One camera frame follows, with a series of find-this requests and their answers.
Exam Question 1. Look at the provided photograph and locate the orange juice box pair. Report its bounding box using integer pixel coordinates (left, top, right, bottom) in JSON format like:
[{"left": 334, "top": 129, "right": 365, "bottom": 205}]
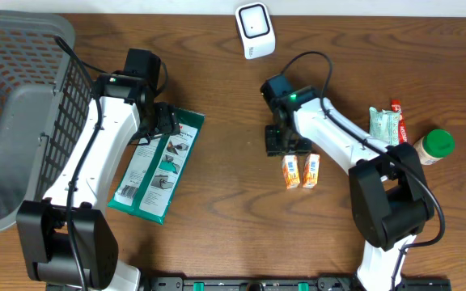
[{"left": 303, "top": 154, "right": 320, "bottom": 188}]

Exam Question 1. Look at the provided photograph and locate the green white wipes pack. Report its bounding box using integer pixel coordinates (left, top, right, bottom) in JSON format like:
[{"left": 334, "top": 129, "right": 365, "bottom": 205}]
[{"left": 108, "top": 108, "right": 205, "bottom": 225}]

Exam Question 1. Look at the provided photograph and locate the light teal snack packet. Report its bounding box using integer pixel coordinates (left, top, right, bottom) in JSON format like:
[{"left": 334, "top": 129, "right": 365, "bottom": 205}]
[{"left": 369, "top": 107, "right": 401, "bottom": 146}]

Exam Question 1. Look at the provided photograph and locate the red snack packet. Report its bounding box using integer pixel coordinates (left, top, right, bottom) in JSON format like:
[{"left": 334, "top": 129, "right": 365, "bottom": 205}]
[{"left": 391, "top": 99, "right": 408, "bottom": 143}]

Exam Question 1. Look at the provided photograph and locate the green lid white jar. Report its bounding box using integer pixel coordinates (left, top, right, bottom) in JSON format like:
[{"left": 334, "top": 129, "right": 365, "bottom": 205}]
[{"left": 413, "top": 129, "right": 455, "bottom": 166}]

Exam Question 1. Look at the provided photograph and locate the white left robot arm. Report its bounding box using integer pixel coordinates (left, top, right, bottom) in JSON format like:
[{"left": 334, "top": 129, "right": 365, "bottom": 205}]
[{"left": 16, "top": 48, "right": 180, "bottom": 290}]

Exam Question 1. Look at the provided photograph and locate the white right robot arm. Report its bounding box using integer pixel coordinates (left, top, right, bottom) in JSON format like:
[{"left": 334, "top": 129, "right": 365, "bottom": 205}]
[{"left": 261, "top": 74, "right": 434, "bottom": 290}]

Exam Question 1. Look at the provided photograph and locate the white barcode scanner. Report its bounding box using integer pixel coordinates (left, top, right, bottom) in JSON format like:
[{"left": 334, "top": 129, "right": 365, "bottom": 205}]
[{"left": 235, "top": 2, "right": 276, "bottom": 60}]

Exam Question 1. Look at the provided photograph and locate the grey plastic mesh basket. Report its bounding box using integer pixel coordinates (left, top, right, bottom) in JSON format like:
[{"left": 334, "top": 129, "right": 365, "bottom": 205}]
[{"left": 0, "top": 11, "right": 91, "bottom": 231}]

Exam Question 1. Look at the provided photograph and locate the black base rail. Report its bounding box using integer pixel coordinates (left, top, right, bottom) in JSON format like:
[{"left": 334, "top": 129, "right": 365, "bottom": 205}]
[{"left": 143, "top": 276, "right": 452, "bottom": 291}]

